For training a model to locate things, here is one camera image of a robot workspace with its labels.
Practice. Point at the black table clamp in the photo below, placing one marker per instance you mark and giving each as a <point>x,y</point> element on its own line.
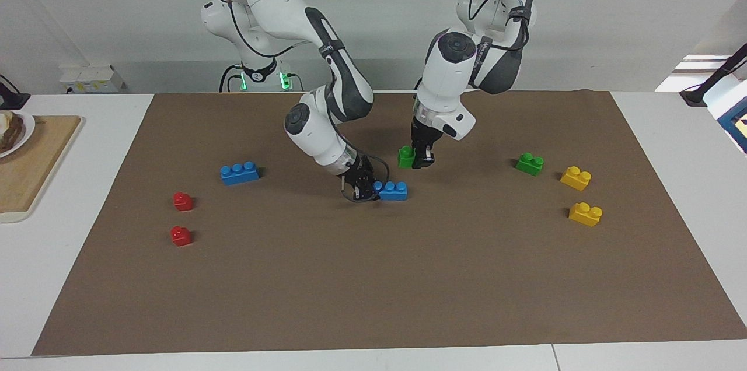
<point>11,100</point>

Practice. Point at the brown table mat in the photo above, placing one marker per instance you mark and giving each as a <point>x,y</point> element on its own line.
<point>379,266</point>

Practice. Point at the white plate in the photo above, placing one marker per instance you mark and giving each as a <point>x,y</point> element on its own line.
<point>28,132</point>

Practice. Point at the white power strip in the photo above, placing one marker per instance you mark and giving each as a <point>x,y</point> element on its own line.
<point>90,79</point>

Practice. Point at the yellow two-stud toy brick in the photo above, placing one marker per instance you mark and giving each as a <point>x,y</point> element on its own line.
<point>585,215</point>
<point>575,179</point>

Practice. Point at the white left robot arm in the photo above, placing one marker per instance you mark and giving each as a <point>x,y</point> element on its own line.
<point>443,79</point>

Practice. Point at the green two-stud toy brick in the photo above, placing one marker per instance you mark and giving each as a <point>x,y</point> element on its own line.
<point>405,158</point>
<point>529,165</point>

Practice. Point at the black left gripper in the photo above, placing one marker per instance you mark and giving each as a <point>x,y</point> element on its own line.
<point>425,136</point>

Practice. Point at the wooden cutting board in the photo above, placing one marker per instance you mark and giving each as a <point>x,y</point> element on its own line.
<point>35,172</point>

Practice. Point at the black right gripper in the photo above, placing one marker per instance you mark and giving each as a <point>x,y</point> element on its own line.
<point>360,171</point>

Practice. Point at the small red toy brick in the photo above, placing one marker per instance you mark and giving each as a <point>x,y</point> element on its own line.
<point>183,202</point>
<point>181,237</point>

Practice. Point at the blue three-stud toy brick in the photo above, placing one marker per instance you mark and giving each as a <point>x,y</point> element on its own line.
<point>239,175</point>
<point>394,191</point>

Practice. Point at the brown bread slice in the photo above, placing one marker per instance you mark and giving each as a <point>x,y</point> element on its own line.
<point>10,133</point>

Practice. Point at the blue framed panel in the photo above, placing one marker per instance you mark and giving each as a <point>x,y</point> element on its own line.
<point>736,126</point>

